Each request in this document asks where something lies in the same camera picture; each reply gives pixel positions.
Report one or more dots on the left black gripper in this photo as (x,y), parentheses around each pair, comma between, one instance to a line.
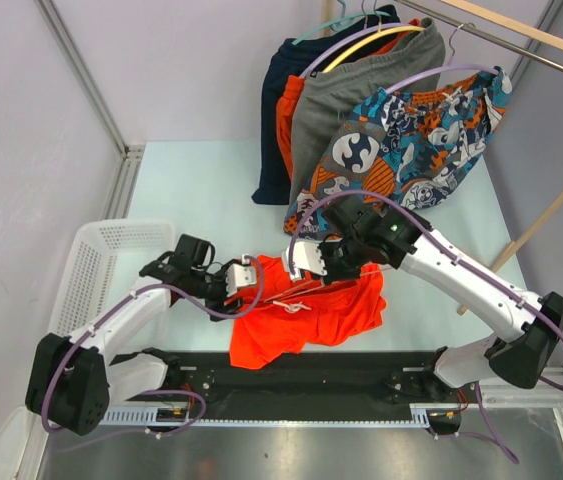
(218,303)

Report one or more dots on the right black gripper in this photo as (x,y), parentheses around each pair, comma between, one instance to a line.
(332,275)

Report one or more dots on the pink wire hanger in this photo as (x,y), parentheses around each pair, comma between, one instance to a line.
(315,285)

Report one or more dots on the bright orange shorts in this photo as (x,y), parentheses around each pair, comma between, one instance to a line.
(326,317)

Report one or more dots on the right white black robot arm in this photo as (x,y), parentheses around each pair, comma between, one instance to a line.
(524,325)

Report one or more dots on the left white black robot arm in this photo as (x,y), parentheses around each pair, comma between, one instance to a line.
(76,377)

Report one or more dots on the patterned blue orange shorts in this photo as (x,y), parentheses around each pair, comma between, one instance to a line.
(414,148)

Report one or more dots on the grey shorts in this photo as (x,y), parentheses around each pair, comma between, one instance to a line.
(327,98)

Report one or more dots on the dark orange hanging shorts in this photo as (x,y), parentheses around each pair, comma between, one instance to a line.
(287,102)

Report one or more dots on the purple hanger rear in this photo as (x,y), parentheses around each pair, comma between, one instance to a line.
(349,39)

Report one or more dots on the purple hanger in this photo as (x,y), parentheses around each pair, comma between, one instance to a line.
(349,39)
(441,75)

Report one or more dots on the navy blue shorts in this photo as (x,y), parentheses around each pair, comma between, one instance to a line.
(290,59)

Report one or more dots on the purple hanger front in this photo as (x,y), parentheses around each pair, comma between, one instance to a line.
(441,75)

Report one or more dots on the yellow hanger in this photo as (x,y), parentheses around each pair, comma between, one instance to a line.
(373,37)

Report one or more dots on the teal hanger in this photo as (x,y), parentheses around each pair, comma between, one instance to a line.
(335,16)

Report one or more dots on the white plastic laundry basket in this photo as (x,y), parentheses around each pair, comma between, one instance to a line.
(103,265)

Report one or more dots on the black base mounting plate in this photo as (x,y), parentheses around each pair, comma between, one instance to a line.
(314,387)

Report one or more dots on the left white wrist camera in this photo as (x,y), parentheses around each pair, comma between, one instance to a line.
(240,273)

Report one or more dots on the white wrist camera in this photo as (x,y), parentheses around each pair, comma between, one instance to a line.
(305,258)
(240,273)

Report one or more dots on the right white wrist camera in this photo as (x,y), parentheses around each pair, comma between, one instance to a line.
(305,258)

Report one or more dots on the white slotted cable duct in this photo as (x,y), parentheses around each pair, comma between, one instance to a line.
(155,416)

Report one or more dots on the metal clothes rail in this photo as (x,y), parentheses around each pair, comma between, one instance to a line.
(526,55)

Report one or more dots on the wooden clothes rack frame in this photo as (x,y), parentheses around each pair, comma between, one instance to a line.
(525,161)

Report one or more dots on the aluminium frame post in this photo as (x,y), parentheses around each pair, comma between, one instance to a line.
(75,60)

